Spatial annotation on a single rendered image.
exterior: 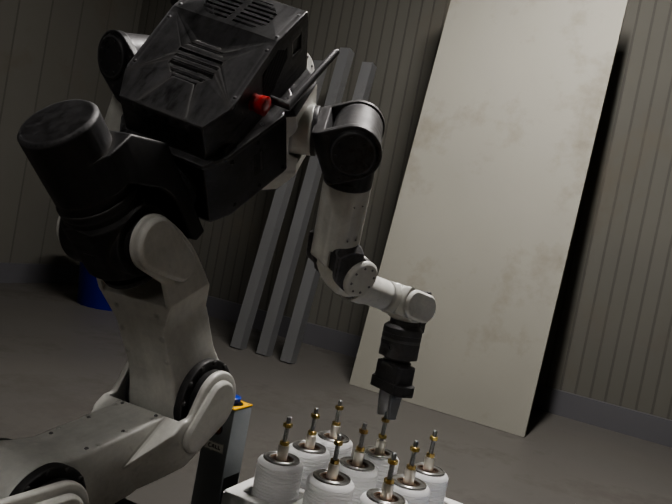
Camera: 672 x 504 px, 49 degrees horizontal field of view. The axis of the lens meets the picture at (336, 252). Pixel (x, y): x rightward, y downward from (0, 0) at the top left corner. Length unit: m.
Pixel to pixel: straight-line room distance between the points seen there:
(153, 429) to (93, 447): 0.12
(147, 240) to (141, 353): 0.27
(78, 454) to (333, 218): 0.58
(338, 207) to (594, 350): 2.60
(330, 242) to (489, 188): 2.11
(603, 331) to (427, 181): 1.12
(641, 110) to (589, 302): 0.95
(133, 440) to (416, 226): 2.41
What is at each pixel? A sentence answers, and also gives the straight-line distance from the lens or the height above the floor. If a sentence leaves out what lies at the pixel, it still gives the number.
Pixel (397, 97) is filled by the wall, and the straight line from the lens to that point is 4.15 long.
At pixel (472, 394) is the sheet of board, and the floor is 0.11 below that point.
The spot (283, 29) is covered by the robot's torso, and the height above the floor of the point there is 1.04.
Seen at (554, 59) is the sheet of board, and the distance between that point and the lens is 3.58.
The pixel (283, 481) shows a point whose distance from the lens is 1.52.
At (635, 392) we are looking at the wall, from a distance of 3.78.
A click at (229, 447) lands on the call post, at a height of 0.23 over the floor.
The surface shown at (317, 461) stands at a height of 0.24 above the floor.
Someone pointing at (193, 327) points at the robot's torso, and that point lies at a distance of 1.27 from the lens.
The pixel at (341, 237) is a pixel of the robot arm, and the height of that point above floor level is 0.72.
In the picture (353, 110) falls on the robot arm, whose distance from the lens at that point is 1.30.
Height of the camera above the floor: 0.76
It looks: 3 degrees down
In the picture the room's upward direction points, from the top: 11 degrees clockwise
